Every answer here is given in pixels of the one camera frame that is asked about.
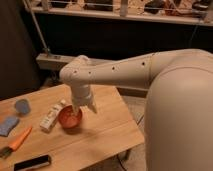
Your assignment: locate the white rectangular box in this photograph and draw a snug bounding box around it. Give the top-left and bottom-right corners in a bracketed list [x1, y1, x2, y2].
[40, 99, 66, 132]

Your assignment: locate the metal diagonal rod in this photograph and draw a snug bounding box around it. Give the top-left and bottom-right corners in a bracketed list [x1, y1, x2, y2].
[25, 0, 51, 56]

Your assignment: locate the black power cable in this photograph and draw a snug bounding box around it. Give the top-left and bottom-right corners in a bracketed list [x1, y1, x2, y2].
[188, 13, 206, 49]

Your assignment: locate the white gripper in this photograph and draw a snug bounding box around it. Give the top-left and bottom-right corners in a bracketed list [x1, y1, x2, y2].
[71, 84, 97, 116]

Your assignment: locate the red bowl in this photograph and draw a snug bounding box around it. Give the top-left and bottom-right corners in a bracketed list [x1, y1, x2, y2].
[58, 105, 82, 129]

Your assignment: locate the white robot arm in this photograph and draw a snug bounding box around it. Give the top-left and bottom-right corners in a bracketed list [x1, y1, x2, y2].
[60, 49, 213, 171]

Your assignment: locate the wooden table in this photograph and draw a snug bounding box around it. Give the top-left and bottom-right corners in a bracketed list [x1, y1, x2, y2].
[0, 85, 144, 171]

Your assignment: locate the orange carrot toy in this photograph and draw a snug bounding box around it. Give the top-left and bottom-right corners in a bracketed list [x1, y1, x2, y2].
[0, 126, 33, 158]

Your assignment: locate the blue sponge cloth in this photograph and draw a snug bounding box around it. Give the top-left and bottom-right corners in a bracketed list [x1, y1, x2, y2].
[0, 116, 19, 137]

